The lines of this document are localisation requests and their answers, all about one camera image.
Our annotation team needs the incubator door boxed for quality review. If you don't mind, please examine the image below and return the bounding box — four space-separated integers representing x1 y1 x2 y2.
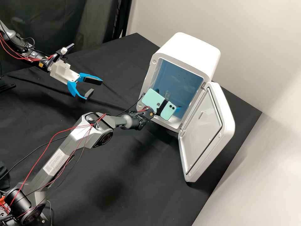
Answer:
177 81 236 183

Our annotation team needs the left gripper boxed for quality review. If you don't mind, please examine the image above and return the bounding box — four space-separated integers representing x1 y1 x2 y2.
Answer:
49 60 104 104

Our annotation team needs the left wrist camera phone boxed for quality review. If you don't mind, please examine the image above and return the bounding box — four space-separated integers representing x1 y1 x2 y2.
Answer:
55 43 75 63

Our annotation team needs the white incubator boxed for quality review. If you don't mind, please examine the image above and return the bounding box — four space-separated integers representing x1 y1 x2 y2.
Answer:
140 32 221 132

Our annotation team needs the right wrist camera phone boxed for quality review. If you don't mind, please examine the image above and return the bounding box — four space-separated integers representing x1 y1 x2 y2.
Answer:
141 88 178 121

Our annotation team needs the clear flask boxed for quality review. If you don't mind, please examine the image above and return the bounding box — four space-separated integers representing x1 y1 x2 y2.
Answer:
162 90 175 101

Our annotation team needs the wrist camera phone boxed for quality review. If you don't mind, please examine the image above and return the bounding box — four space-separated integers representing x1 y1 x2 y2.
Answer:
141 88 178 121
55 43 75 63

